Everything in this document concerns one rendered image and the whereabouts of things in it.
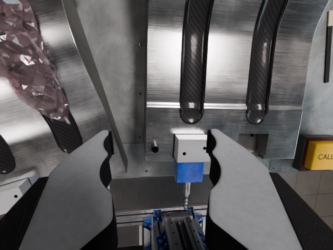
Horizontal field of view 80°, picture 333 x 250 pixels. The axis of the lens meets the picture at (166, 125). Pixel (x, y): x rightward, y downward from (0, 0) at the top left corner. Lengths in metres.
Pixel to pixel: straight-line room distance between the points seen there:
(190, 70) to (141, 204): 0.95
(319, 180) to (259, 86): 1.61
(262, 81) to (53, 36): 0.31
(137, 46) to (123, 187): 0.85
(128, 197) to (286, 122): 0.92
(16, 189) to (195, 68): 0.32
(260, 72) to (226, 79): 0.06
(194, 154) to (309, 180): 1.61
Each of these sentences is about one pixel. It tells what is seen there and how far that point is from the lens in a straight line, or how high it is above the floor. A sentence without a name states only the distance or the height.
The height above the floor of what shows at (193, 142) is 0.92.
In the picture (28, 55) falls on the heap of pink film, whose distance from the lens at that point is 0.30.
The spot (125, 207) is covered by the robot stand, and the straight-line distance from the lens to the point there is 1.18.
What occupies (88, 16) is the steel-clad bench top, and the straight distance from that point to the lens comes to 0.40.
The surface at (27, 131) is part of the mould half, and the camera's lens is 0.37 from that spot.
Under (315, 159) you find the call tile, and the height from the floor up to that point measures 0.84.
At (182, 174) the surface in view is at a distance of 0.32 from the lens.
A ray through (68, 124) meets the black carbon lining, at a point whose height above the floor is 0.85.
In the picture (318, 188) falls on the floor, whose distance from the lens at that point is 1.95.
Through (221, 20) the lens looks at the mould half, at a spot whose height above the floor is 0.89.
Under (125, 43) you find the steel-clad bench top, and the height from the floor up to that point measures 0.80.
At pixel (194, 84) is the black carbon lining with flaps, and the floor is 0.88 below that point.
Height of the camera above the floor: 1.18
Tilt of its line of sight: 75 degrees down
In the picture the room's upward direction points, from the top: 146 degrees clockwise
